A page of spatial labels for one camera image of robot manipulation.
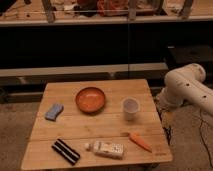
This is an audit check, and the blue sponge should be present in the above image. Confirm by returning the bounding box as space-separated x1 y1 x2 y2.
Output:
45 104 64 121

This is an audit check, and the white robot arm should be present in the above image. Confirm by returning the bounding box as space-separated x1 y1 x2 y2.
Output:
158 63 213 117

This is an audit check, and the black striped rectangular block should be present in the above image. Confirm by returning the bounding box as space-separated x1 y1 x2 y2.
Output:
52 139 80 165

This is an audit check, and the black box on shelf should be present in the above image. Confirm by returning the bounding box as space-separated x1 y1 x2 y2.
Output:
165 45 213 73

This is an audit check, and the orange ceramic bowl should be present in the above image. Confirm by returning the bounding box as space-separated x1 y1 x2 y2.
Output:
75 87 106 113

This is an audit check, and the orange pepper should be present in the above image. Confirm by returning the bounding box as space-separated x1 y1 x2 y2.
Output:
122 132 152 152

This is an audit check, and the white lying bottle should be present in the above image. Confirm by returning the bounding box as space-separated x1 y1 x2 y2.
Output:
84 141 124 159

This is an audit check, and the translucent plastic cup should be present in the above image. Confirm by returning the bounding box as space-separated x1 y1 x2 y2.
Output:
122 98 140 121

